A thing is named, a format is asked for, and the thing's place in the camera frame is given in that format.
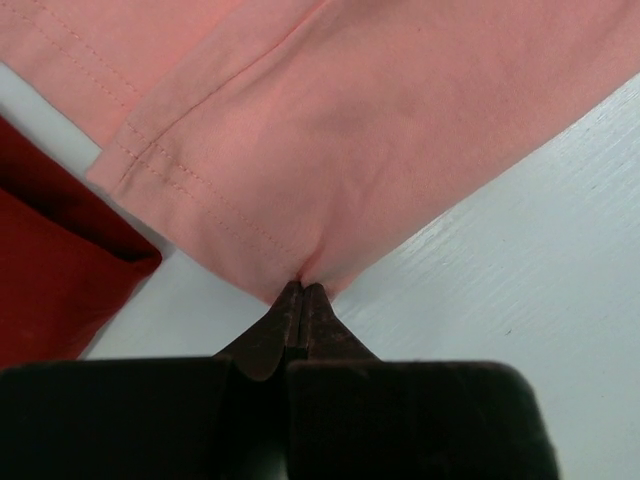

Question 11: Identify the folded red t-shirt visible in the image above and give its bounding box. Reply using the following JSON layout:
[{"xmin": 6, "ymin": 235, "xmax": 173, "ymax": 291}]
[{"xmin": 1, "ymin": 121, "xmax": 162, "ymax": 367}]

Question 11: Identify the pink polo shirt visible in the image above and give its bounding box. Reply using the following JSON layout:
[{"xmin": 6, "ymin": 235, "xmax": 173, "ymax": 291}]
[{"xmin": 1, "ymin": 1, "xmax": 639, "ymax": 301}]

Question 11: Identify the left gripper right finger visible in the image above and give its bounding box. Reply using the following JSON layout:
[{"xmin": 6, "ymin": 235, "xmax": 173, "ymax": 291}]
[{"xmin": 286, "ymin": 284, "xmax": 560, "ymax": 479}]

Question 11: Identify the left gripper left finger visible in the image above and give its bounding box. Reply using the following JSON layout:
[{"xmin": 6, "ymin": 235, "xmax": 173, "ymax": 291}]
[{"xmin": 1, "ymin": 282, "xmax": 303, "ymax": 479}]

